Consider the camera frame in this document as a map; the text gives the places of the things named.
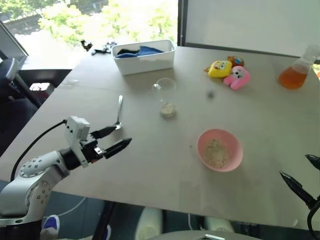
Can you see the black cloth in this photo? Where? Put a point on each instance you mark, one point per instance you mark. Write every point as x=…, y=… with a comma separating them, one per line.
x=126, y=51

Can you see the clear glass beaker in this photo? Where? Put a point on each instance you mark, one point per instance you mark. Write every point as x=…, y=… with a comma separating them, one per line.
x=165, y=87

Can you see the white rounded shape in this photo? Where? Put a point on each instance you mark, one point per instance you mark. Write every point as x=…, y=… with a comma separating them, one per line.
x=148, y=223
x=220, y=223

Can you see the white rectangular plastic bin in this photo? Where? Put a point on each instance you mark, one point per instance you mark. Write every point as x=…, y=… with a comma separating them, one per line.
x=145, y=63

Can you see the pink plush character toy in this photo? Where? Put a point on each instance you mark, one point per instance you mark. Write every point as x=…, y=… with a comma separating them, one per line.
x=237, y=77

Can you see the small black gadget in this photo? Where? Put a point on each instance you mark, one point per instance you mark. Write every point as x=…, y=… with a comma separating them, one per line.
x=87, y=45

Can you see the metal spoon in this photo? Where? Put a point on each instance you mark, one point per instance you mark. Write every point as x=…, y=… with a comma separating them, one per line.
x=120, y=110

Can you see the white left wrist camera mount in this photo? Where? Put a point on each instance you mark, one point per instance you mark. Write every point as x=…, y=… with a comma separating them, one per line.
x=76, y=130

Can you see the pink bowl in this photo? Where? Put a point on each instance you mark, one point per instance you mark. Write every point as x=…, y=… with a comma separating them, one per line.
x=235, y=147

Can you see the dark chair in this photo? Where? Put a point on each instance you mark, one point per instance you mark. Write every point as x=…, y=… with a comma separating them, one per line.
x=15, y=75

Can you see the black window frame post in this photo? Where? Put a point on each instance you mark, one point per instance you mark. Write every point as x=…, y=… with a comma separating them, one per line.
x=181, y=22

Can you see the white screen panel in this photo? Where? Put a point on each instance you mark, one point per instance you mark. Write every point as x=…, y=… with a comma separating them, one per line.
x=250, y=22

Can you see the orange brown small toy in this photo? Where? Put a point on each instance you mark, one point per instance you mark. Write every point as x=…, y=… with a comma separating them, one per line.
x=236, y=60

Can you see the glass flask with orange liquid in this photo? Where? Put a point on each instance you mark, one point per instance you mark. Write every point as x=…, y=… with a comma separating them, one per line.
x=293, y=77

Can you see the yellow sponge character toy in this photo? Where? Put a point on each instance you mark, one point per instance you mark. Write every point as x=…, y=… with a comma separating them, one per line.
x=220, y=68

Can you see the blue cloth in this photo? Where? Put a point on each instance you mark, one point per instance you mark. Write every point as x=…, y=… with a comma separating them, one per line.
x=150, y=50

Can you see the black table leg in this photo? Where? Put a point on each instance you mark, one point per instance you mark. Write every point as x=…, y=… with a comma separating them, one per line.
x=103, y=221

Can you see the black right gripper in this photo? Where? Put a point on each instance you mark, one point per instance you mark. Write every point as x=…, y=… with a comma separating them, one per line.
x=316, y=203

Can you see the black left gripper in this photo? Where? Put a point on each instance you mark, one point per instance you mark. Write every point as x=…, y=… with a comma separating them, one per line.
x=90, y=151

